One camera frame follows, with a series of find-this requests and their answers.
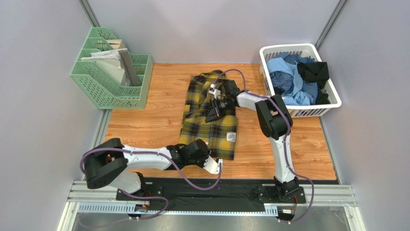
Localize yellow plaid long sleeve shirt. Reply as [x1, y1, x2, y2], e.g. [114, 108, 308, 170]
[179, 70, 238, 160]

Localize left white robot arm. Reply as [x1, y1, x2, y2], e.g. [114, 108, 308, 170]
[80, 138, 222, 193]

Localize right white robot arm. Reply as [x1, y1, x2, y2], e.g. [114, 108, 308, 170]
[205, 80, 299, 200]

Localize blue checked shirt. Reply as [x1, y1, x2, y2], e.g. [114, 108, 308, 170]
[267, 52, 319, 106]

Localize light blue shirt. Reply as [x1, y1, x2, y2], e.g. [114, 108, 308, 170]
[267, 57, 313, 106]

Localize white laundry basket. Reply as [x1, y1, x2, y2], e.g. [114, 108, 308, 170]
[259, 43, 342, 117]

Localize black garment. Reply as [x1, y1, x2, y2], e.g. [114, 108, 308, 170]
[275, 61, 331, 105]

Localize grey folder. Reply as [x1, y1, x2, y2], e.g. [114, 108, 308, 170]
[119, 49, 141, 87]

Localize green file organizer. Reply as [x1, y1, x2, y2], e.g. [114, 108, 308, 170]
[70, 27, 154, 109]

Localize papers in organizer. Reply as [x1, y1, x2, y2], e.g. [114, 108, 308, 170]
[80, 39, 131, 86]

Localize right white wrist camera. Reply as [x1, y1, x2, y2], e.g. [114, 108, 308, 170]
[208, 84, 221, 100]

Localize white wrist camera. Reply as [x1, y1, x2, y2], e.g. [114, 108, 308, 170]
[208, 84, 221, 100]
[203, 156, 223, 175]

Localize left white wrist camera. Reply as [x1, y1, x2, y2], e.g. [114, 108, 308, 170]
[203, 156, 223, 175]

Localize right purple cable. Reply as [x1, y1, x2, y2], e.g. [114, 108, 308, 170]
[213, 68, 315, 224]

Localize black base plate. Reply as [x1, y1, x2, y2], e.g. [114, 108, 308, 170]
[115, 176, 307, 213]

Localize aluminium rail frame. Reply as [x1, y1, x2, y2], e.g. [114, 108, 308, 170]
[58, 178, 365, 231]

